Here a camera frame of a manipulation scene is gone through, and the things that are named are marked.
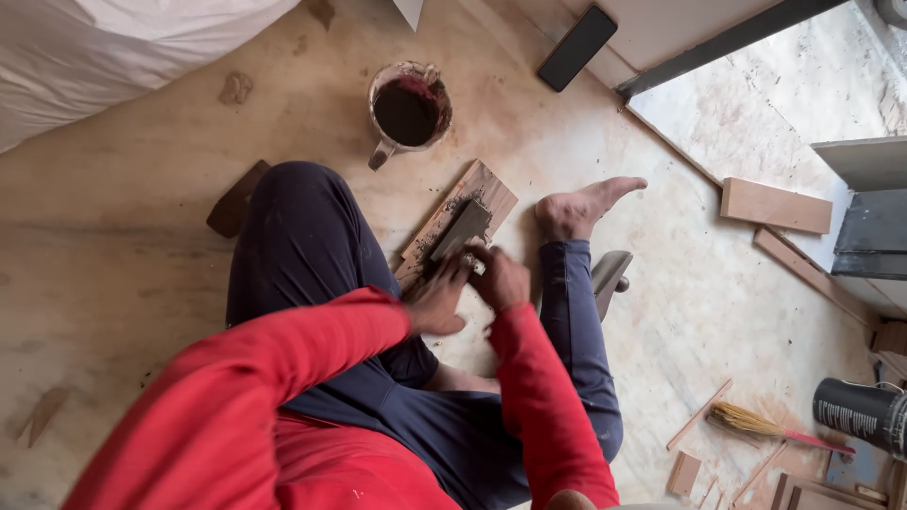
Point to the long narrow wood strip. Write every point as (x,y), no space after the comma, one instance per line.
(808,273)

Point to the person's right leg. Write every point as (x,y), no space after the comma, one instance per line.
(577,333)

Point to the thin wood sliver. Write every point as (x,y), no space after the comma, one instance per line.
(699,415)

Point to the dark brown wood piece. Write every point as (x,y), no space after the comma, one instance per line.
(236,200)

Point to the grey sharpening stone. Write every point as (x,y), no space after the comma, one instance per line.
(462,228)

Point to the short light wood plank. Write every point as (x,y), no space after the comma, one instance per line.
(776,205)

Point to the stained mug of dark liquid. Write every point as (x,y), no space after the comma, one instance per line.
(409,112)

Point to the person's right fingers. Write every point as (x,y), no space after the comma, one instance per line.
(480,255)

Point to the person's left leg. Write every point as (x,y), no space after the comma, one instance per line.
(305,234)

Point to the person's right hand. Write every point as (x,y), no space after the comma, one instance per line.
(503,283)

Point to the person's left hand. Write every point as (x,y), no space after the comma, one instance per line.
(433,304)

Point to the person's left fingers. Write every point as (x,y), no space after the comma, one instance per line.
(452,273)

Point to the dark door frame bar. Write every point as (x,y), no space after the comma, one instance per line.
(723,44)

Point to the black cylindrical can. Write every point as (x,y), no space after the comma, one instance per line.
(861,414)

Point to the white plastic sack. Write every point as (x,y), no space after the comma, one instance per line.
(106,49)

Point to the small metal blade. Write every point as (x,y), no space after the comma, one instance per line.
(478,266)

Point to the black phone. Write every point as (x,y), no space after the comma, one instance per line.
(577,48)

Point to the grey metal cabinet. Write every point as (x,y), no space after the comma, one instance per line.
(871,205)

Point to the heap of wood offcuts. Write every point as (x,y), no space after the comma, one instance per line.
(829,489)

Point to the wooden board under stone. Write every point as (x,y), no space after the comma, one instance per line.
(489,191)

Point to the small square wood block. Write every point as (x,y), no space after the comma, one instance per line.
(684,473)

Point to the person's leg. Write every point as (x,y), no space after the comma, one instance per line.
(305,234)
(577,333)

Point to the grey metal tool with knob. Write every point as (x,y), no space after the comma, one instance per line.
(609,275)

